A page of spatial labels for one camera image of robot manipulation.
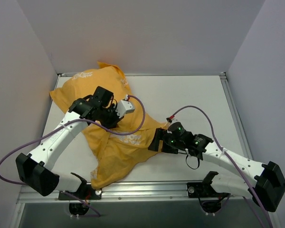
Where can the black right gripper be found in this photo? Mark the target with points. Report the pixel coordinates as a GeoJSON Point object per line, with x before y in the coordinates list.
{"type": "Point", "coordinates": [158, 139]}

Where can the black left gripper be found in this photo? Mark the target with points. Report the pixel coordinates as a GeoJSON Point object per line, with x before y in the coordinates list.
{"type": "Point", "coordinates": [114, 120]}

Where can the yellow Mickey Mouse pillowcase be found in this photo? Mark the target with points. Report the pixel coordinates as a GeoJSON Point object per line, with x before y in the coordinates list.
{"type": "Point", "coordinates": [117, 155]}

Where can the white pillow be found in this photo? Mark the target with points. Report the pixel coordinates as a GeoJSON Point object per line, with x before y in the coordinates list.
{"type": "Point", "coordinates": [95, 164]}

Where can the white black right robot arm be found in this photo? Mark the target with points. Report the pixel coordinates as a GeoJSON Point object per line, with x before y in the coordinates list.
{"type": "Point", "coordinates": [264, 183]}

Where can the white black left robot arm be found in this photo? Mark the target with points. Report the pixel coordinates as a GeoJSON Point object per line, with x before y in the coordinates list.
{"type": "Point", "coordinates": [35, 168]}

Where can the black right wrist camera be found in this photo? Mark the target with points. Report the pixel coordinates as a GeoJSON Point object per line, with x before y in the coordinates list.
{"type": "Point", "coordinates": [177, 129]}

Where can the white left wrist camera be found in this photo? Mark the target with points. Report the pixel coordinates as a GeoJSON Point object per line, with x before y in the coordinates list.
{"type": "Point", "coordinates": [126, 108]}

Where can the aluminium front frame rail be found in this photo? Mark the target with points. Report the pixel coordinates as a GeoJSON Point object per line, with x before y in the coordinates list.
{"type": "Point", "coordinates": [166, 190]}

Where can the aluminium frame rail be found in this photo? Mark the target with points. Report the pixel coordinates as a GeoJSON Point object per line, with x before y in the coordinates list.
{"type": "Point", "coordinates": [166, 190]}
{"type": "Point", "coordinates": [236, 117]}

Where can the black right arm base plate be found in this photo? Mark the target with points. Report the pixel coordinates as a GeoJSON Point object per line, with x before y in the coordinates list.
{"type": "Point", "coordinates": [199, 190]}

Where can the aluminium right frame rail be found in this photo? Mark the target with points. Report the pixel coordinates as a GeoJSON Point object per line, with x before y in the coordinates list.
{"type": "Point", "coordinates": [236, 117]}

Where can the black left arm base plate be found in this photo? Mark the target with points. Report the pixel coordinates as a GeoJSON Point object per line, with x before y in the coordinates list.
{"type": "Point", "coordinates": [85, 192]}

